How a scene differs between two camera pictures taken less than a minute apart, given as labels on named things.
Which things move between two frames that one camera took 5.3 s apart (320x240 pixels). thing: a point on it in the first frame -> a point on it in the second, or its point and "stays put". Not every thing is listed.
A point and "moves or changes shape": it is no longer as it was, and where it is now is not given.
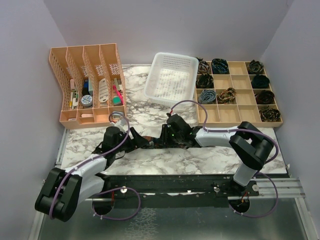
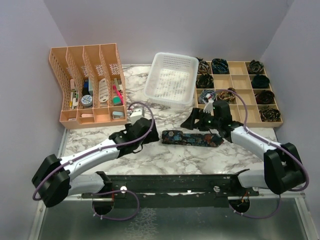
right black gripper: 164,137 -> 189,123
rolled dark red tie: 264,97 stays put
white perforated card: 103,90 stays put
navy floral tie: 150,140 moves or changes shape
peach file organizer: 92,82 stays put
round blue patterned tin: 86,100 stays put
